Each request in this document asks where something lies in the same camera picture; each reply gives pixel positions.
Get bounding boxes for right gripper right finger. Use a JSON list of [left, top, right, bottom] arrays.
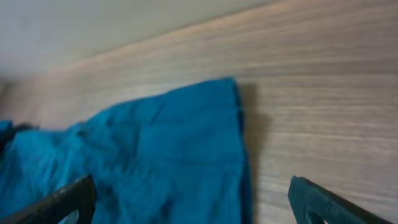
[[288, 176, 392, 224]]

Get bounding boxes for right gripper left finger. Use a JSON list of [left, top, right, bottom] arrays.
[[1, 175, 96, 224]]

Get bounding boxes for dark blue shorts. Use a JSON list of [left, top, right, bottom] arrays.
[[1, 79, 253, 223]]

